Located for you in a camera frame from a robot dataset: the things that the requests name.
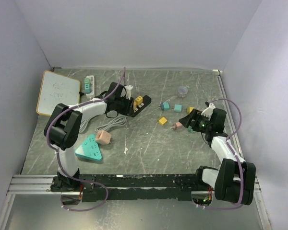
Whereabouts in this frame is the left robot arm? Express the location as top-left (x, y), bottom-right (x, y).
top-left (44, 82), bottom-right (134, 191)

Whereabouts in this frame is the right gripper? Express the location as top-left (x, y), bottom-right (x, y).
top-left (179, 108), bottom-right (212, 132)

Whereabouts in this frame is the clear plastic cup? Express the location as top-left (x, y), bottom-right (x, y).
top-left (178, 86), bottom-right (188, 98)

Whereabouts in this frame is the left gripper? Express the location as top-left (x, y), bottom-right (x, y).
top-left (115, 94), bottom-right (136, 117)

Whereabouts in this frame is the grey coiled power cable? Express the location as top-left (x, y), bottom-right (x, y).
top-left (78, 115), bottom-right (127, 134)

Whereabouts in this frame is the small whiteboard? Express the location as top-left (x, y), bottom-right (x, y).
top-left (36, 70), bottom-right (81, 116)

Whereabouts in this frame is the white power strip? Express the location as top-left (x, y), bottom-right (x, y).
top-left (85, 75), bottom-right (95, 100)

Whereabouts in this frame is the black power strip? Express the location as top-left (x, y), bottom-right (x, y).
top-left (132, 95), bottom-right (152, 117)

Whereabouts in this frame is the black base bar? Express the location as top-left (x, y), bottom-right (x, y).
top-left (50, 173), bottom-right (209, 202)

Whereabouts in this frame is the aluminium rail frame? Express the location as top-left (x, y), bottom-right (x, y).
top-left (0, 70), bottom-right (270, 230)

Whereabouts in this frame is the pink cube socket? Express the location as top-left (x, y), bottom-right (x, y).
top-left (95, 130), bottom-right (112, 145)

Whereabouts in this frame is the pink plug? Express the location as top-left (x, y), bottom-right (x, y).
top-left (171, 122), bottom-right (182, 130)

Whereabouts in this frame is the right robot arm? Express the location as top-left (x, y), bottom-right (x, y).
top-left (179, 108), bottom-right (256, 205)

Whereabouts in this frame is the teal triangular socket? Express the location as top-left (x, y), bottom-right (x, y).
top-left (75, 134), bottom-right (102, 162)

